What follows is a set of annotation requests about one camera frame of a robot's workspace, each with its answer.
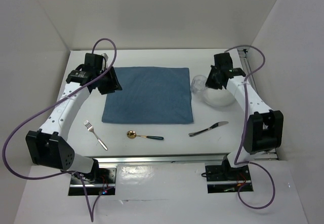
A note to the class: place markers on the aluminium rail frame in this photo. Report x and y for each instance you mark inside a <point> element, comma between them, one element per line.
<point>255,87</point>

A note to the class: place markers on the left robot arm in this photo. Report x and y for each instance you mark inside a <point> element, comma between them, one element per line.
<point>48,145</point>

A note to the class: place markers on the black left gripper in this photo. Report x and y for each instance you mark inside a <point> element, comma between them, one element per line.
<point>114,83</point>

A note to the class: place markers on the silver fork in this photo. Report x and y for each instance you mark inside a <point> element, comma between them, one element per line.
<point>90,128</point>

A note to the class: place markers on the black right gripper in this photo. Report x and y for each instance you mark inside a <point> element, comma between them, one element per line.
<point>209,83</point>

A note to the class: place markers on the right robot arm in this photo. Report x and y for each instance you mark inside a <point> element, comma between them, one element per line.
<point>233,79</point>

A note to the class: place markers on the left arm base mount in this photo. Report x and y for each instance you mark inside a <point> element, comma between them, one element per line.
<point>104,184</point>

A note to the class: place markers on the blue cloth napkin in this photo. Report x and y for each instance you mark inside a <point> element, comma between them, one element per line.
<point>150,95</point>

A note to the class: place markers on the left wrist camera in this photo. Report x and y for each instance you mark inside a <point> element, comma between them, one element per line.
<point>96,61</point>

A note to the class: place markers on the clear plastic cup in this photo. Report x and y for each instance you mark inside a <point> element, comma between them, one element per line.
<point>198,84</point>

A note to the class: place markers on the silver table knife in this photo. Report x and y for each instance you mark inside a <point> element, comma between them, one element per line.
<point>218,124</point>

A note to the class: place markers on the gold spoon with dark handle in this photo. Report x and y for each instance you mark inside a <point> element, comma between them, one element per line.
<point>133,135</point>

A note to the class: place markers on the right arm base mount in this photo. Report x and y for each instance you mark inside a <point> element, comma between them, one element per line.
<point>219,181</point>

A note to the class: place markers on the clear glass plate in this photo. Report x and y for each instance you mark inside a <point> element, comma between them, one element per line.
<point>218,97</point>

